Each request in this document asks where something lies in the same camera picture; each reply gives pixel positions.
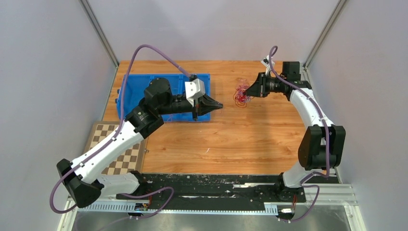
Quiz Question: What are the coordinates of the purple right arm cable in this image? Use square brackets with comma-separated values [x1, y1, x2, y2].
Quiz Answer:
[268, 45, 331, 223]

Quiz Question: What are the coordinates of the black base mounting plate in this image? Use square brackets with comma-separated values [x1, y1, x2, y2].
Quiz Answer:
[132, 174, 306, 211]

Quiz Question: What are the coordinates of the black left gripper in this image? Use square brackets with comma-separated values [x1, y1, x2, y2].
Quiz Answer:
[157, 92, 223, 122]

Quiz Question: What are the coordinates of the aluminium frame rail front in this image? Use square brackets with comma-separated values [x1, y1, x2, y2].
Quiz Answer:
[82, 176, 358, 208]

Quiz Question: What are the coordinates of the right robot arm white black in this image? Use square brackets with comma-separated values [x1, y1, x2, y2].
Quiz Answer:
[244, 59, 346, 201]

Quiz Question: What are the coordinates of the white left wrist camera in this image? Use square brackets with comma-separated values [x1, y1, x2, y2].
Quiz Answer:
[184, 78, 206, 107]

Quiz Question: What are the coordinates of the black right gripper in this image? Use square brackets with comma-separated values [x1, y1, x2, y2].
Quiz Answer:
[244, 72, 286, 98]

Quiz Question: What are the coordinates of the left aluminium corner post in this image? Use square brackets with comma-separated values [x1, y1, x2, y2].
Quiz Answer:
[79, 0, 119, 69]

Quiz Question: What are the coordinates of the wooden chessboard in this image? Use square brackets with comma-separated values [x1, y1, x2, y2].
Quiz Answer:
[84, 121, 147, 175]

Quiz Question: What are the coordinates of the red cable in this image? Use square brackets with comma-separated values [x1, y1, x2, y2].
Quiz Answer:
[234, 85, 253, 108]

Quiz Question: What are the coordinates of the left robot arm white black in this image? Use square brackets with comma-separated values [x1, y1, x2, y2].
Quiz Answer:
[57, 77, 223, 208]

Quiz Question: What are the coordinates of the aluminium corner post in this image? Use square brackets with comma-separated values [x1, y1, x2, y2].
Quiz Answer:
[79, 0, 119, 69]
[304, 0, 348, 69]

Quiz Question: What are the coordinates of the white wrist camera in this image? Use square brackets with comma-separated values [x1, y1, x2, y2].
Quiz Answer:
[184, 78, 206, 107]
[260, 55, 270, 67]

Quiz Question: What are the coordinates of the blue three-compartment plastic bin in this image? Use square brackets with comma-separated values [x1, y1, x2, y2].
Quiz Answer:
[115, 74, 211, 122]

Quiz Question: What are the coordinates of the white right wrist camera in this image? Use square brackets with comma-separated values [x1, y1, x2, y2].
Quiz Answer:
[260, 55, 270, 67]

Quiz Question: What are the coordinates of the white slotted cable duct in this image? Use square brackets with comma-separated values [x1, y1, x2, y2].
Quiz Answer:
[77, 201, 280, 216]

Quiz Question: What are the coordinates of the right aluminium corner post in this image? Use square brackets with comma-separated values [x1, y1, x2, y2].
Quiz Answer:
[304, 0, 348, 69]

